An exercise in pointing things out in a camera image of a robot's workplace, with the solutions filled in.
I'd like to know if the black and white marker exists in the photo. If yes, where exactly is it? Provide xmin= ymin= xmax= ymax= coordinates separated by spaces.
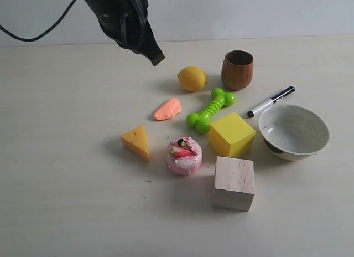
xmin=247 ymin=85 xmax=295 ymax=118

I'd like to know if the yellow lemon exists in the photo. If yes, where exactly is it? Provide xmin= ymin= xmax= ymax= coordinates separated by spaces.
xmin=178 ymin=66 xmax=207 ymax=92

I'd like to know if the white ceramic bowl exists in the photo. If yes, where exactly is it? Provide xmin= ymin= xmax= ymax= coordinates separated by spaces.
xmin=258 ymin=105 xmax=331 ymax=161

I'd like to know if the black cable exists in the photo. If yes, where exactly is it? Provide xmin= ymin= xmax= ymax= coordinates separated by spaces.
xmin=0 ymin=0 xmax=81 ymax=42

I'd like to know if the brown wooden cup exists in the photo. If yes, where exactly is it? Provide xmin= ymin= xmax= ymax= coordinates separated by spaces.
xmin=221 ymin=50 xmax=254 ymax=91

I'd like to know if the light wooden cube block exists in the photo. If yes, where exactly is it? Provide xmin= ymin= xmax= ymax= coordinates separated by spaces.
xmin=212 ymin=156 xmax=255 ymax=212

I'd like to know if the yellow cheese wedge toy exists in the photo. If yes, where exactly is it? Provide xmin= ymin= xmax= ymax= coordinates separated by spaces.
xmin=121 ymin=126 xmax=150 ymax=162

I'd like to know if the green bone dog toy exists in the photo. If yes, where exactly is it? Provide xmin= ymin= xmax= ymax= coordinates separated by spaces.
xmin=185 ymin=88 xmax=236 ymax=134

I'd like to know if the orange salmon-coloured toy piece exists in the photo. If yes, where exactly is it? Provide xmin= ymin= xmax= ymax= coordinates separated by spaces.
xmin=153 ymin=97 xmax=182 ymax=121

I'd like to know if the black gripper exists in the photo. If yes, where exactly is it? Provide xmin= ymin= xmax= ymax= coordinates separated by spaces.
xmin=84 ymin=0 xmax=165 ymax=66

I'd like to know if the pink strawberry cake toy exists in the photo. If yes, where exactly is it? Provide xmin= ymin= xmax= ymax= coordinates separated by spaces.
xmin=165 ymin=137 xmax=202 ymax=176

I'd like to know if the yellow cube block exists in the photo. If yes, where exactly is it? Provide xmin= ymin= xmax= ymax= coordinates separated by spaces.
xmin=209 ymin=112 xmax=256 ymax=158

